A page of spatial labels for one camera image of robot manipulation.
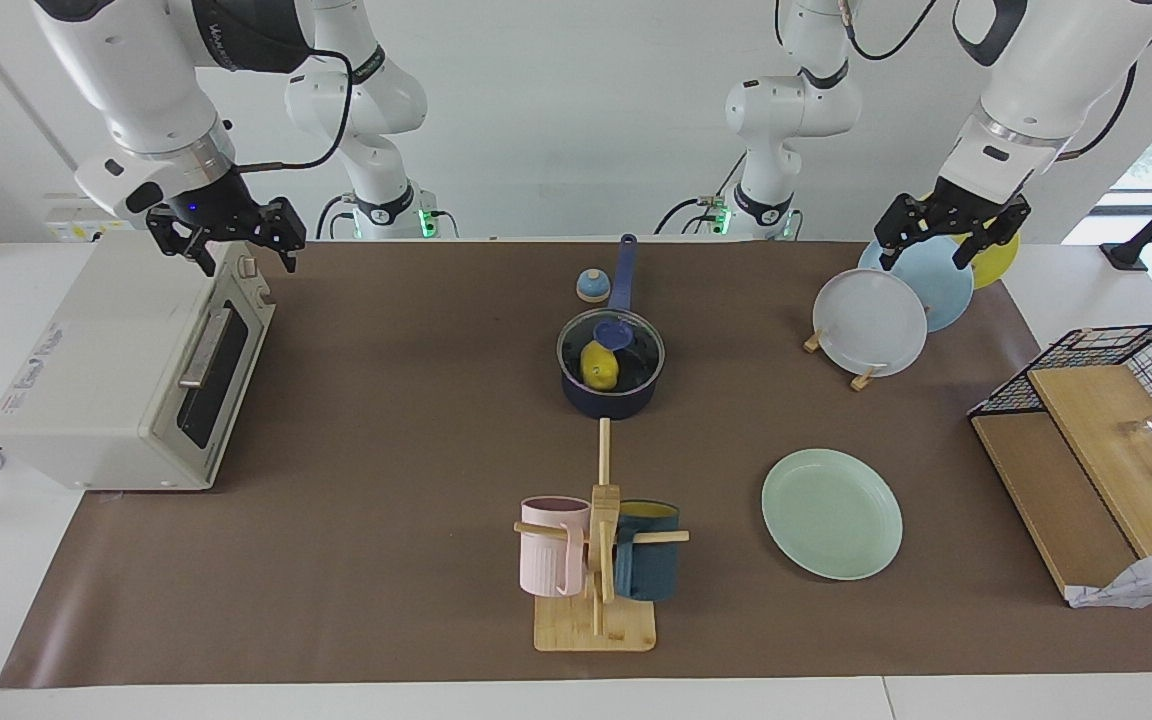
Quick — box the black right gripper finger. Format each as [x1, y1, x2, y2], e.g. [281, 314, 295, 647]
[258, 198, 307, 273]
[146, 205, 219, 278]

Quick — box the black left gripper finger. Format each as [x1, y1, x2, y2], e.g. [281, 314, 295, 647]
[953, 200, 1032, 269]
[874, 195, 937, 271]

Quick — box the glass pot lid blue knob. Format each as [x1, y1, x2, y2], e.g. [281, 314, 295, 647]
[556, 308, 666, 395]

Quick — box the yellow lemon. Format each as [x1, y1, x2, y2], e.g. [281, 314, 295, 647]
[580, 340, 621, 391]

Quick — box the yellow plate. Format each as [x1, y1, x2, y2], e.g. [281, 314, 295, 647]
[948, 230, 1020, 291]

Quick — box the light blue plate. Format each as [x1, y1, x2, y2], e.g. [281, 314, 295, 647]
[858, 236, 975, 333]

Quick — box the grey plate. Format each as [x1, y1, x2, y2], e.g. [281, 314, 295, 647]
[813, 268, 929, 378]

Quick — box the wooden plate rack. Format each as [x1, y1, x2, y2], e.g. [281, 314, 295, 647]
[803, 322, 882, 392]

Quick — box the mint green plate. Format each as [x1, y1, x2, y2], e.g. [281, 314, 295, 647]
[761, 448, 904, 581]

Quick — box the white power strip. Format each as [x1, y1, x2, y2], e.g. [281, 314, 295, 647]
[44, 193, 152, 243]

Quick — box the beige toaster oven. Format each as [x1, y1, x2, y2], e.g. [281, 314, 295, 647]
[0, 232, 277, 491]

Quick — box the brown table mat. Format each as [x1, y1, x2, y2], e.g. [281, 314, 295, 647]
[0, 240, 1152, 689]

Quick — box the light wooden board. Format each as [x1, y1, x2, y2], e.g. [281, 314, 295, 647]
[1026, 365, 1152, 558]

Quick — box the brown wooden board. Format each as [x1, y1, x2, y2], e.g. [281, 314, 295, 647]
[971, 412, 1142, 601]

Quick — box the dark blue saucepan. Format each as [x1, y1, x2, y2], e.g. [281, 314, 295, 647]
[556, 234, 666, 420]

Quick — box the pink ribbed mug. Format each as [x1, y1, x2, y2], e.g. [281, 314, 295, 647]
[519, 496, 592, 598]

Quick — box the dark blue mug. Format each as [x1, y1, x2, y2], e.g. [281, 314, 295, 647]
[614, 500, 682, 602]

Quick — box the wooden mug tree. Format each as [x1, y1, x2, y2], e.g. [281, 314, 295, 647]
[513, 418, 690, 653]

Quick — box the black base cable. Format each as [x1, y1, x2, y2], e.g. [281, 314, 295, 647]
[316, 193, 362, 241]
[656, 150, 747, 236]

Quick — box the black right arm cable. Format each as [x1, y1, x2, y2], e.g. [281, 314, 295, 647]
[231, 45, 355, 173]

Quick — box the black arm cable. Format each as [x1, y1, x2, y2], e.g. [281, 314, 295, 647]
[231, 45, 355, 173]
[1056, 60, 1137, 161]

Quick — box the black wire basket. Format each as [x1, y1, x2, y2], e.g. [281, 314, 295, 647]
[968, 323, 1152, 456]

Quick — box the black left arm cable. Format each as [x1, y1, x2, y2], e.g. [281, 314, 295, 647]
[1056, 60, 1137, 161]

